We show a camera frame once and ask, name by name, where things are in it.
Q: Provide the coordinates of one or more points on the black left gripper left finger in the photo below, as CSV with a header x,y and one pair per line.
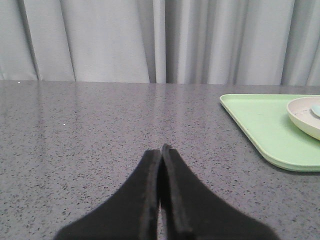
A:
x,y
131,213

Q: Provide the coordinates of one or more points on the beige round plate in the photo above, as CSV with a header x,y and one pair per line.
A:
x,y
299,112

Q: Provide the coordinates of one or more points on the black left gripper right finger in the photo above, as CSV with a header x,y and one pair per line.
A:
x,y
193,212

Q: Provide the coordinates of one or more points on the grey pleated curtain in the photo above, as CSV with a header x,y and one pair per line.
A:
x,y
242,42

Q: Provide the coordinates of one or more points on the light green rectangular tray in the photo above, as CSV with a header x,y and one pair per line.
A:
x,y
265,120

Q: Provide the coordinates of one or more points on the light blue plastic spoon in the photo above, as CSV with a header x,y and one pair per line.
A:
x,y
315,109

